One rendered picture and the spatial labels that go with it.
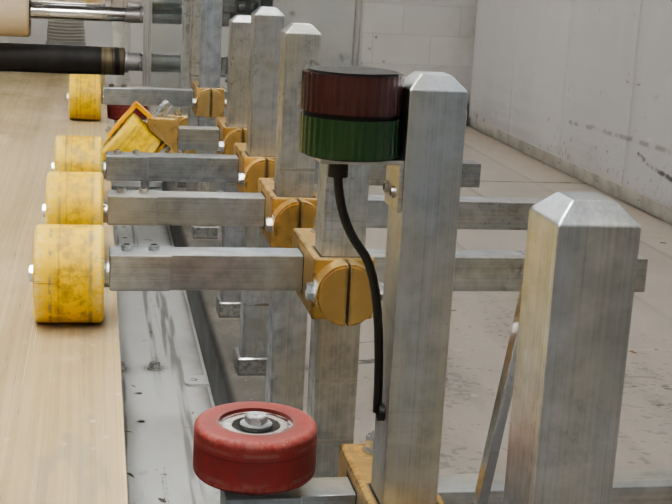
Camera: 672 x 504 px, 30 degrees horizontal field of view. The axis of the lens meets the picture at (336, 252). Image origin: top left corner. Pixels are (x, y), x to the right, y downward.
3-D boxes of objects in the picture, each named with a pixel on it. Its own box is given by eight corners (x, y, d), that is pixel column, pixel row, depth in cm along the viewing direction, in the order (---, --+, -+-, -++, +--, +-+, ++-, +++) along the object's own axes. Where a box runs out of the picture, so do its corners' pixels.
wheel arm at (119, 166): (472, 183, 161) (474, 155, 160) (480, 188, 158) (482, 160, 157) (75, 175, 152) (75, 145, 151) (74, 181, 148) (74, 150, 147)
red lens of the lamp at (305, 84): (389, 105, 77) (392, 69, 76) (413, 118, 71) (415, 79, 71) (293, 102, 76) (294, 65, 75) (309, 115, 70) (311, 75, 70)
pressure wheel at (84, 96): (101, 92, 216) (100, 129, 222) (101, 65, 222) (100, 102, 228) (65, 91, 215) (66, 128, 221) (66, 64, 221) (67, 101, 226)
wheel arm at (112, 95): (357, 110, 233) (358, 91, 232) (360, 113, 229) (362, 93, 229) (82, 102, 223) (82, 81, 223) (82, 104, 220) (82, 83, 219)
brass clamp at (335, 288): (351, 283, 112) (354, 228, 111) (384, 327, 99) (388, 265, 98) (283, 283, 111) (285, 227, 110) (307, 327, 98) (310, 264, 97)
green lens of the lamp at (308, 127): (387, 146, 78) (389, 110, 77) (410, 161, 72) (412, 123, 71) (291, 143, 76) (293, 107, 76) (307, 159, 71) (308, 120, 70)
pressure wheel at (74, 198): (103, 155, 126) (103, 210, 121) (102, 213, 132) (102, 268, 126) (42, 154, 125) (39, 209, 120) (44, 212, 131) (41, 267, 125)
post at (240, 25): (242, 349, 183) (254, 15, 172) (245, 356, 179) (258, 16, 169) (218, 349, 182) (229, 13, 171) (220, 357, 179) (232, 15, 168)
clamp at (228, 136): (252, 151, 184) (254, 117, 182) (264, 167, 171) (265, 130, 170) (210, 150, 182) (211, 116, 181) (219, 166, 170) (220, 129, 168)
